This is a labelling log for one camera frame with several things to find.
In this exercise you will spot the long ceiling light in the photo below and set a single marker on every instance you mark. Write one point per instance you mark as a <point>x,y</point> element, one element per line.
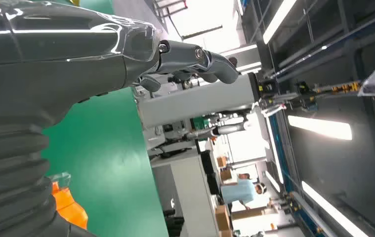
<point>278,20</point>
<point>321,127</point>
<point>334,212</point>

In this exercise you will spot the cardboard box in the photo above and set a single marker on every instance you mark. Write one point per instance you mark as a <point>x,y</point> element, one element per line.
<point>222,162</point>
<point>222,217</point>
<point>226,174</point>

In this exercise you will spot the grey horizontal machine beam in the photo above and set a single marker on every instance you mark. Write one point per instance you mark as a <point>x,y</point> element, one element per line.
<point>200,98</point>

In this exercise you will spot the ribbed grey left arm sleeve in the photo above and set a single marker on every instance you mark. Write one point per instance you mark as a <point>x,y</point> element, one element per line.
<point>10,183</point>

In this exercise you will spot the grey cabinet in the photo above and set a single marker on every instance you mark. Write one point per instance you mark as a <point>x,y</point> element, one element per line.
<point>187,196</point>

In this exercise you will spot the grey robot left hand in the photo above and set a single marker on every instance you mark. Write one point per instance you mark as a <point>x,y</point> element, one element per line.
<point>59,65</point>

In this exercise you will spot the orange detergent bottle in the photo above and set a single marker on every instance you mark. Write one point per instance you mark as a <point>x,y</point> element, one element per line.
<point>71,209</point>

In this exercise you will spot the person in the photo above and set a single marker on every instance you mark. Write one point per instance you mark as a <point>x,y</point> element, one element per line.
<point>238,192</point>

